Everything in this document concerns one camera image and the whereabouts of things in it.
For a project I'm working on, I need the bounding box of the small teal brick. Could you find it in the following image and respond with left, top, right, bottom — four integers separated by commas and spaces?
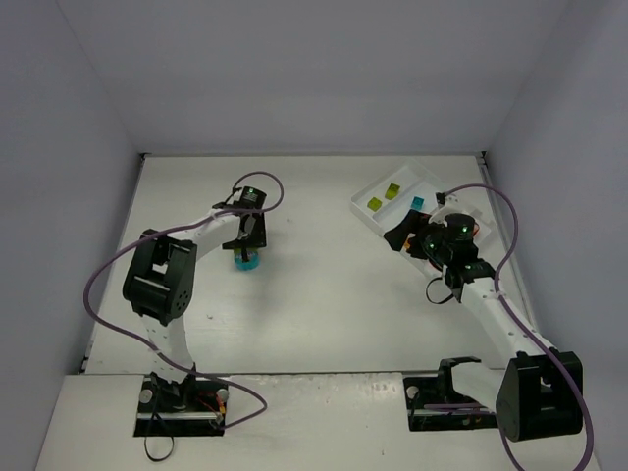
410, 196, 424, 211

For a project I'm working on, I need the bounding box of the green curved brick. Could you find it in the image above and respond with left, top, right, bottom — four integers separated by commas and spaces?
385, 183, 400, 200

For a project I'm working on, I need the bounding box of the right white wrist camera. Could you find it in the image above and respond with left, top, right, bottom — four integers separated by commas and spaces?
435, 192, 458, 207

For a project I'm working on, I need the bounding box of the white compartment sorting tray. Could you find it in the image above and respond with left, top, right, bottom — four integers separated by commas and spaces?
350, 158, 498, 266

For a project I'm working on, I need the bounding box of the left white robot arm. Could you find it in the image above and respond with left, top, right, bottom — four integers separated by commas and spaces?
123, 186, 267, 409

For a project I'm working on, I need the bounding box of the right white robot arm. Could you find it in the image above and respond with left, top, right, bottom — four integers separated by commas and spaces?
384, 210, 584, 442

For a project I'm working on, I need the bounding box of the green square brick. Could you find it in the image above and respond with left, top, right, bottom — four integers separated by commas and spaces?
367, 197, 383, 212

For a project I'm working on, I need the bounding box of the teal flower face brick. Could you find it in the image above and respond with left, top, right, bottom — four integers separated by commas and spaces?
234, 248, 260, 271

